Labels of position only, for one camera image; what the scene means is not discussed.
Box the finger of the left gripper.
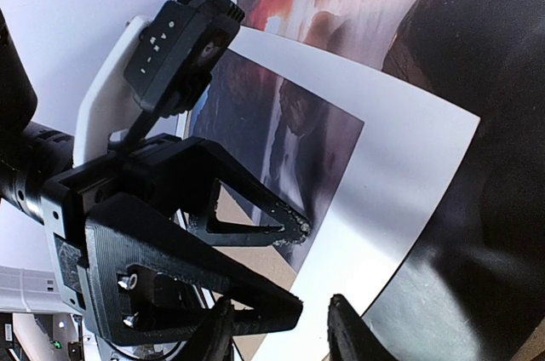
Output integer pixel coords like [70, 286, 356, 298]
[123, 137, 311, 247]
[85, 193, 303, 347]

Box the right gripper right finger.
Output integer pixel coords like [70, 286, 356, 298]
[327, 294, 396, 361]

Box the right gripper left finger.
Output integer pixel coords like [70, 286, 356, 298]
[181, 296, 234, 361]

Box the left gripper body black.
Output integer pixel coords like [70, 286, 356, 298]
[41, 134, 196, 306]

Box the white mat board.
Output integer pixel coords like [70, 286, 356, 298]
[174, 24, 482, 361]

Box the dalmatian dog photo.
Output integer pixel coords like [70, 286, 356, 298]
[186, 0, 545, 361]

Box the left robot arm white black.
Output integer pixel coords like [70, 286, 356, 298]
[1, 2, 310, 346]

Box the brown backing board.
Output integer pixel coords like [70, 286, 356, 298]
[216, 188, 296, 360]

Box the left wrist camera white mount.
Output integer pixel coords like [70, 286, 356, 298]
[72, 0, 245, 166]

